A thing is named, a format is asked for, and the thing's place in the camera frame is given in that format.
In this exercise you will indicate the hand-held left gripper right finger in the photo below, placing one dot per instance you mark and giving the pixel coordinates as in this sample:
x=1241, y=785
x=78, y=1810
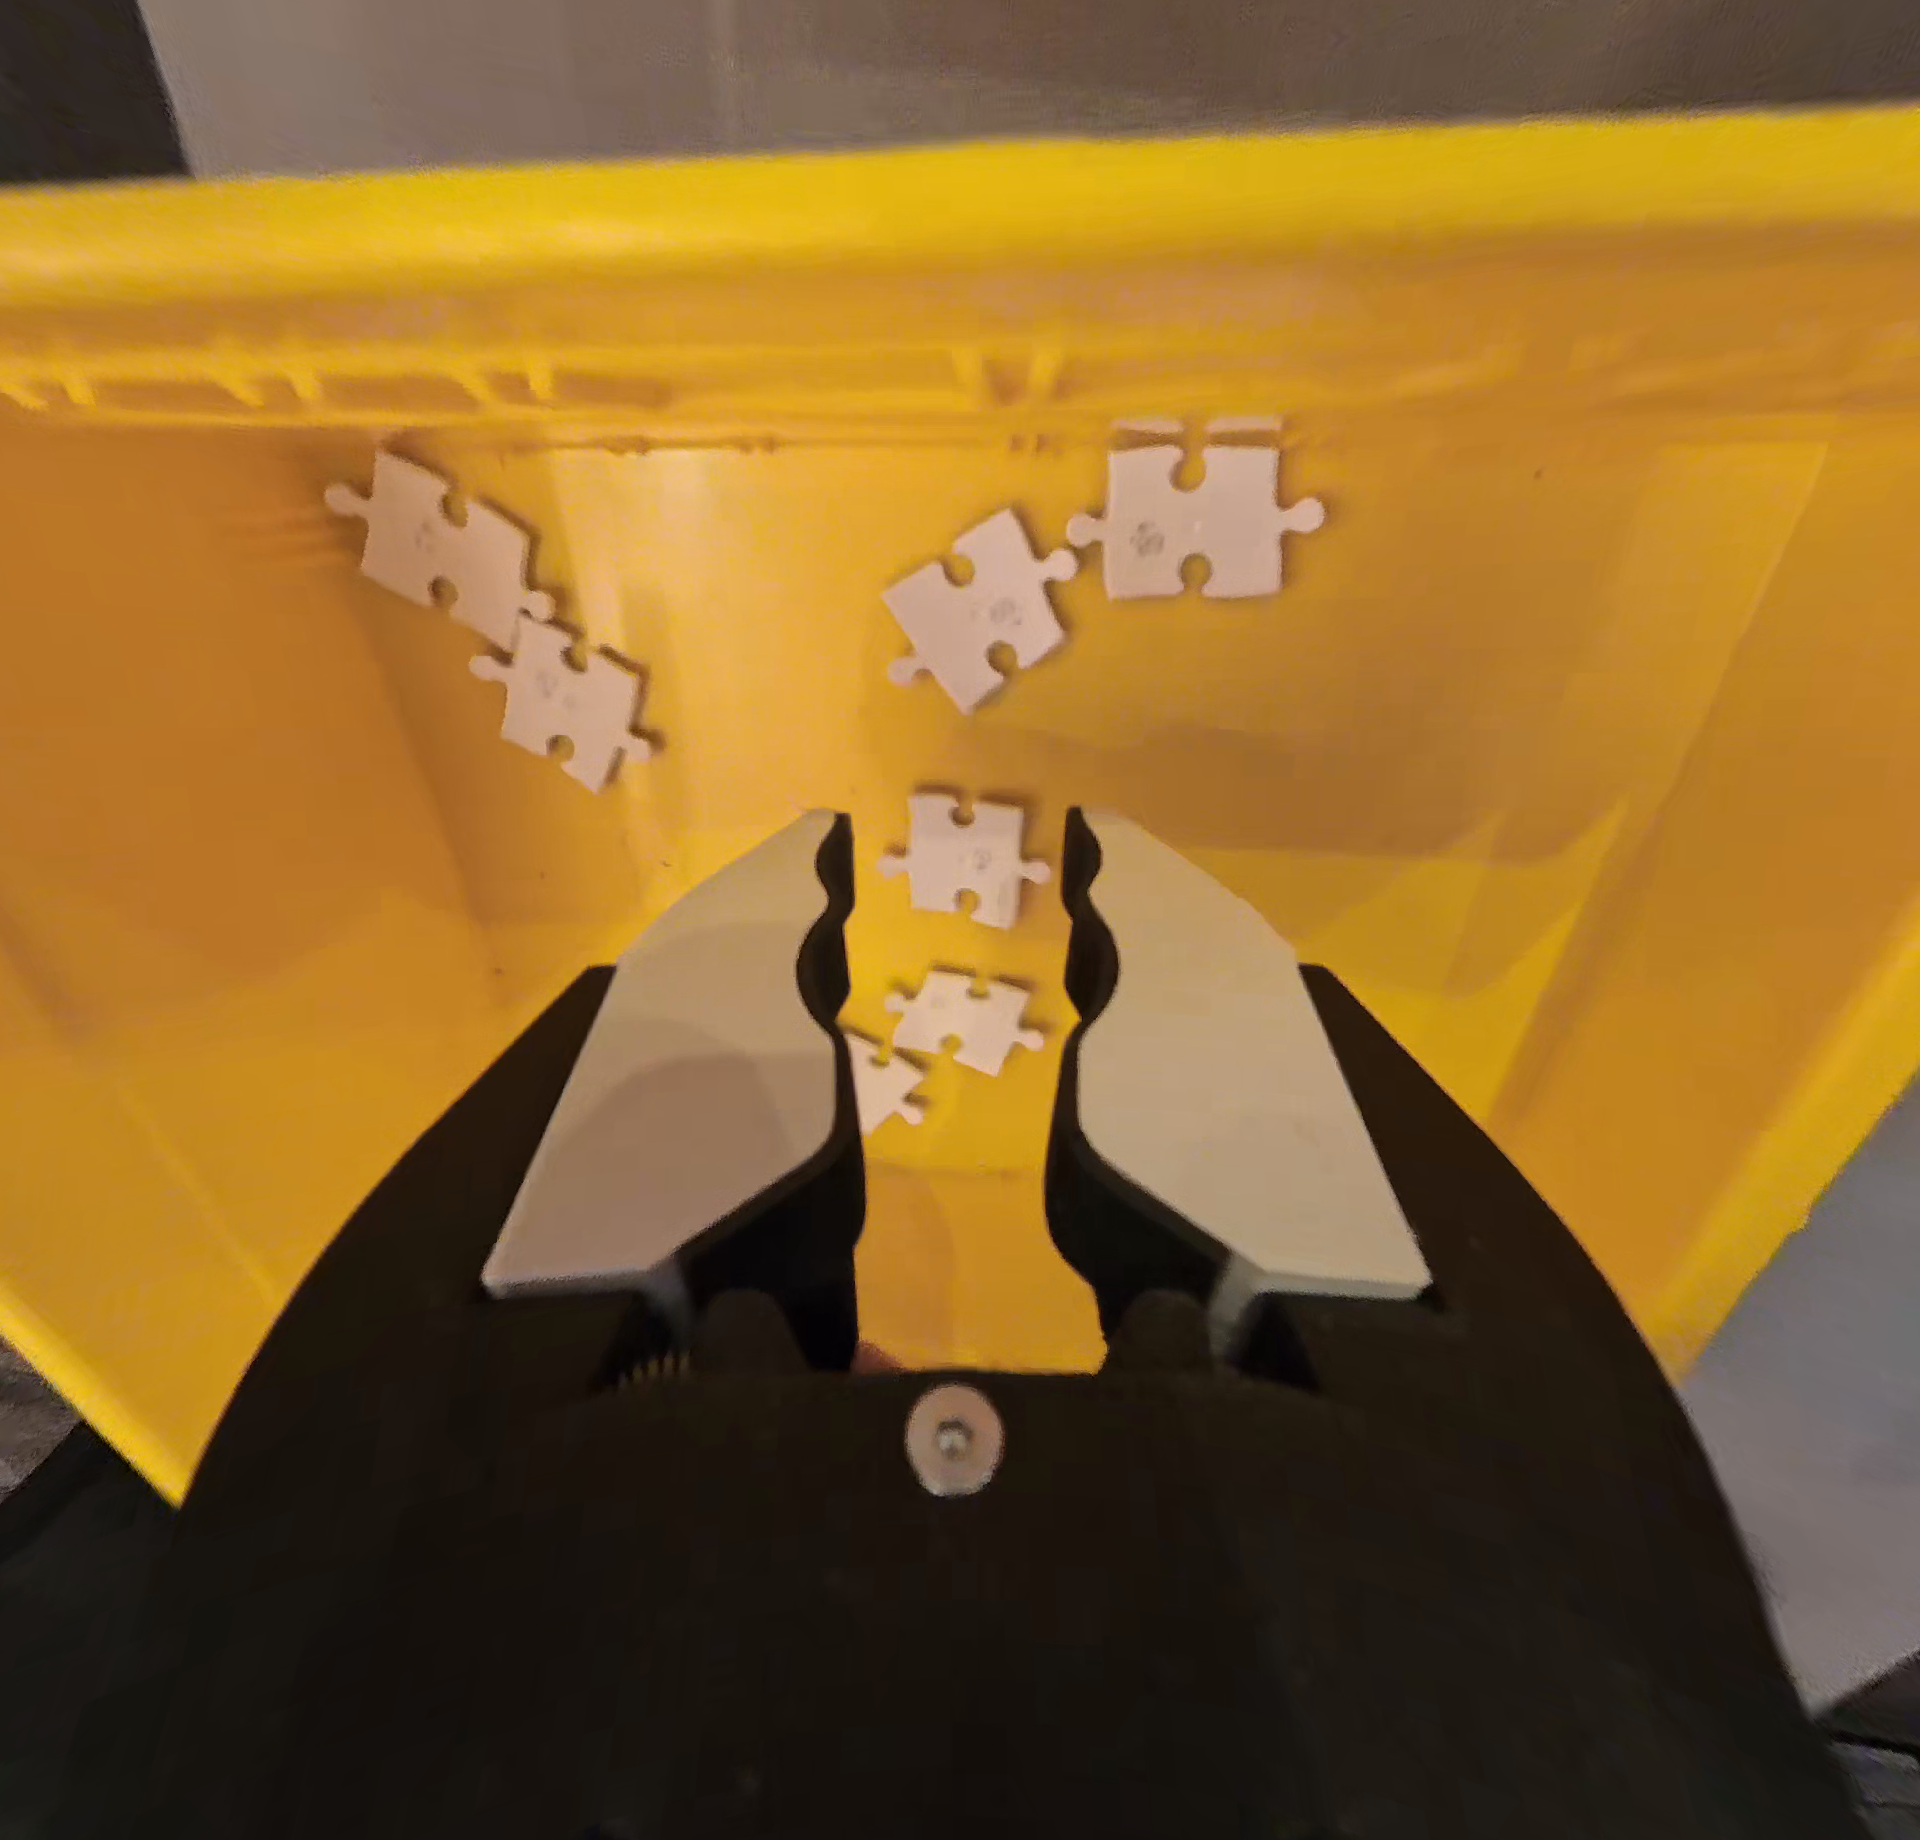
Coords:
x=1245, y=1121

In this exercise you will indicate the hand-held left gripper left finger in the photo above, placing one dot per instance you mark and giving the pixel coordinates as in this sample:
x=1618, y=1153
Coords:
x=676, y=1105

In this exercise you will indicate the large yellow plastic bin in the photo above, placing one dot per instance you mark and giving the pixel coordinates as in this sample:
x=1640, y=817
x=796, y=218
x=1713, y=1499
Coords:
x=1501, y=670

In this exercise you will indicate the white puzzle pieces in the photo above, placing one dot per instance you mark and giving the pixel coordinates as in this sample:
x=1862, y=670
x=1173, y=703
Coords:
x=1191, y=521

